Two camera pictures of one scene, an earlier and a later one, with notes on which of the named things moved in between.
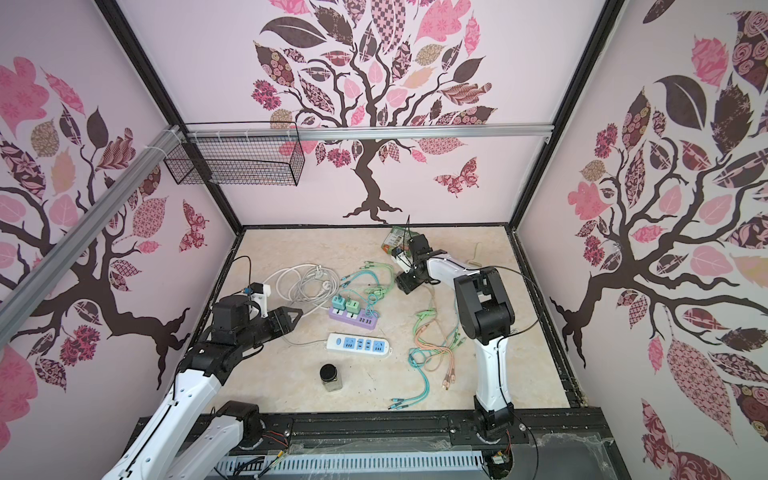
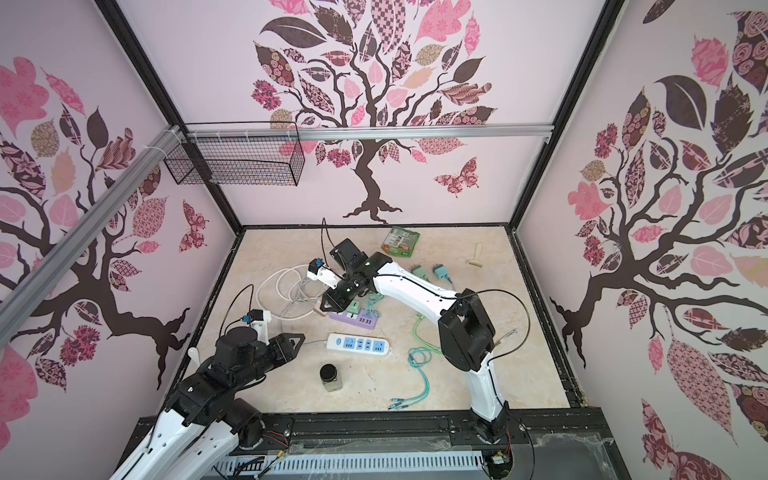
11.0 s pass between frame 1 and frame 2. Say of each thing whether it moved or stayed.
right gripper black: moved
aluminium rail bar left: stayed
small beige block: stayed
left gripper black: moved
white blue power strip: stayed
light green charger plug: stayed
